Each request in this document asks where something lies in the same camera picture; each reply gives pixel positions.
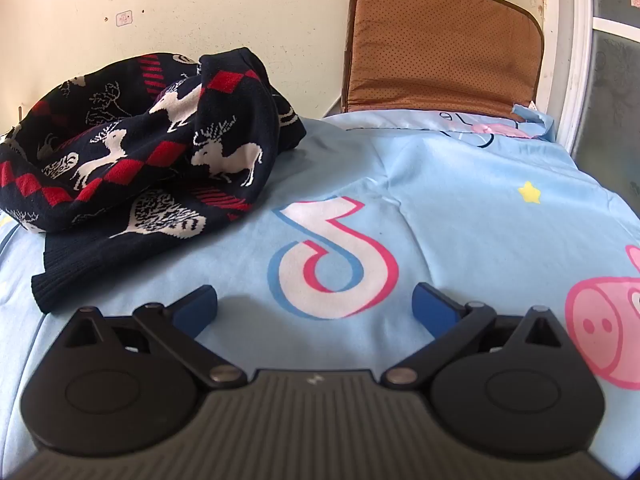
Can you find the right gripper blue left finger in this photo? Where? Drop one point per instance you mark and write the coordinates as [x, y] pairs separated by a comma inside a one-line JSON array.
[[188, 316]]

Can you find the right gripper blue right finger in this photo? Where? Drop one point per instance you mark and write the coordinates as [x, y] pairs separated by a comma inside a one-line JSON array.
[[444, 317]]

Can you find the navy reindeer knit sweater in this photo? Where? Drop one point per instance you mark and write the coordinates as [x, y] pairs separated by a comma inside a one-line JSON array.
[[117, 166]]

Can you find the light blue cartoon bedsheet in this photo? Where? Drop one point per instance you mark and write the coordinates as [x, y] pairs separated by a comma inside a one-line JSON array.
[[319, 276]]

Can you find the brown perforated seat cushion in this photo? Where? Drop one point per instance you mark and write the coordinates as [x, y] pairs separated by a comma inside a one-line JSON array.
[[474, 56]]

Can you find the white window frame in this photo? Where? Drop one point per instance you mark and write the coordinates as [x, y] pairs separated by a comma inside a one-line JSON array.
[[569, 28]]

